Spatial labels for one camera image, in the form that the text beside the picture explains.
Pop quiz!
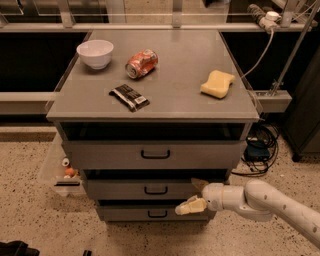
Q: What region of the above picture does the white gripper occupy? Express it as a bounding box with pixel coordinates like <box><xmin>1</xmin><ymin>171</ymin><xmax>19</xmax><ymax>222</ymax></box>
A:
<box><xmin>175</xmin><ymin>178</ymin><xmax>246</xmax><ymax>215</ymax></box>

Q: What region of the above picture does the grey drawer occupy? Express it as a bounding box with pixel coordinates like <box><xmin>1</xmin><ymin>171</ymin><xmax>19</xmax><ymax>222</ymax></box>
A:
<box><xmin>62</xmin><ymin>141</ymin><xmax>246</xmax><ymax>169</ymax></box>
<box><xmin>96</xmin><ymin>200</ymin><xmax>215</xmax><ymax>222</ymax></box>
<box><xmin>86</xmin><ymin>179</ymin><xmax>200</xmax><ymax>200</ymax></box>

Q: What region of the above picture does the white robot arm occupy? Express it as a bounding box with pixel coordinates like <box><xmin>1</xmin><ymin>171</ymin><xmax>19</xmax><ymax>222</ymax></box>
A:
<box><xmin>175</xmin><ymin>178</ymin><xmax>320</xmax><ymax>248</ymax></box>

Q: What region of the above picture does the grey bottom drawer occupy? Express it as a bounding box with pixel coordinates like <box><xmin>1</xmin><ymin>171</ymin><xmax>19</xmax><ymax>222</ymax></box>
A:
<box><xmin>96</xmin><ymin>200</ymin><xmax>215</xmax><ymax>222</ymax></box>

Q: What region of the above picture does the grey top drawer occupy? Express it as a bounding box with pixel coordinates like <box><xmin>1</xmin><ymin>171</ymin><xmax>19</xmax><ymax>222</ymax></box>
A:
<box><xmin>62</xmin><ymin>141</ymin><xmax>246</xmax><ymax>169</ymax></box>

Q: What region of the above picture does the grey drawer cabinet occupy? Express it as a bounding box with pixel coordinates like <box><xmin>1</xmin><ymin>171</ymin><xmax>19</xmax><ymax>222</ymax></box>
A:
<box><xmin>45</xmin><ymin>29</ymin><xmax>260</xmax><ymax>224</ymax></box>

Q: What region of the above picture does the black snack packet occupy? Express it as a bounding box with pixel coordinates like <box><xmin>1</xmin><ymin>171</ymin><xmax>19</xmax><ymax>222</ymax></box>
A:
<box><xmin>109</xmin><ymin>84</ymin><xmax>150</xmax><ymax>112</ymax></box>

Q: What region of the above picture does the yellow sponge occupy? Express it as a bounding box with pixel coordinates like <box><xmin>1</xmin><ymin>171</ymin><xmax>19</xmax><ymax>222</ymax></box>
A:
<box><xmin>200</xmin><ymin>70</ymin><xmax>235</xmax><ymax>99</ymax></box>

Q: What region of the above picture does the dark cabinet at right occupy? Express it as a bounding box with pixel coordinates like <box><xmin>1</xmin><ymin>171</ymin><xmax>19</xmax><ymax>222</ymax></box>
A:
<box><xmin>283</xmin><ymin>47</ymin><xmax>320</xmax><ymax>162</ymax></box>

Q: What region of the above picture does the small black floor object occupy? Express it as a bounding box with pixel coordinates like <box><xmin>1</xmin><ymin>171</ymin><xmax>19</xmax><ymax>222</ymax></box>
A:
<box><xmin>82</xmin><ymin>250</ymin><xmax>92</xmax><ymax>256</ymax></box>

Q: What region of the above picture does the clear plastic storage bin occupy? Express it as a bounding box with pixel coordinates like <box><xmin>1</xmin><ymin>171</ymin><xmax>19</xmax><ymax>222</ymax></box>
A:
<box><xmin>37</xmin><ymin>134</ymin><xmax>85</xmax><ymax>197</ymax></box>

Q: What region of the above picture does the crushed orange soda can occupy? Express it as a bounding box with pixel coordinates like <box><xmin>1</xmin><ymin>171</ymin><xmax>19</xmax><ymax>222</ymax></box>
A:
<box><xmin>125</xmin><ymin>49</ymin><xmax>158</xmax><ymax>79</ymax></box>

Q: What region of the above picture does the white bowl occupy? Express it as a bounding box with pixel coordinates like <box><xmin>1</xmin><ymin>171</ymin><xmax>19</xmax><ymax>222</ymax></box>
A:
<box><xmin>77</xmin><ymin>40</ymin><xmax>114</xmax><ymax>70</ymax></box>

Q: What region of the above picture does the white power strip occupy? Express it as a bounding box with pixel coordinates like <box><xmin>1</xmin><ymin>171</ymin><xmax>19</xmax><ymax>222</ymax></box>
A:
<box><xmin>247</xmin><ymin>4</ymin><xmax>280</xmax><ymax>33</ymax></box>

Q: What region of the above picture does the black bag on floor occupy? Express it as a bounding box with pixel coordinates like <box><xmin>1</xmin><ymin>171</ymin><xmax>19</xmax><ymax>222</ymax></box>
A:
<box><xmin>0</xmin><ymin>241</ymin><xmax>40</xmax><ymax>256</ymax></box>

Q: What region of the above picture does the blue box with cables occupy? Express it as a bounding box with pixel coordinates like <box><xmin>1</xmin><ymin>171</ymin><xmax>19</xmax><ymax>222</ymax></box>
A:
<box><xmin>232</xmin><ymin>123</ymin><xmax>280</xmax><ymax>177</ymax></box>

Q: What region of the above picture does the white power cable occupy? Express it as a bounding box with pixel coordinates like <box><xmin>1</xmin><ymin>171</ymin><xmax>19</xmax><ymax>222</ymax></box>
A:
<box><xmin>239</xmin><ymin>27</ymin><xmax>276</xmax><ymax>80</ymax></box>

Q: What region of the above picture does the metal railing frame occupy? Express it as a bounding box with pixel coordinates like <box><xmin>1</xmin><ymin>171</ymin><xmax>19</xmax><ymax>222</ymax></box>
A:
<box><xmin>0</xmin><ymin>0</ymin><xmax>319</xmax><ymax>32</ymax></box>

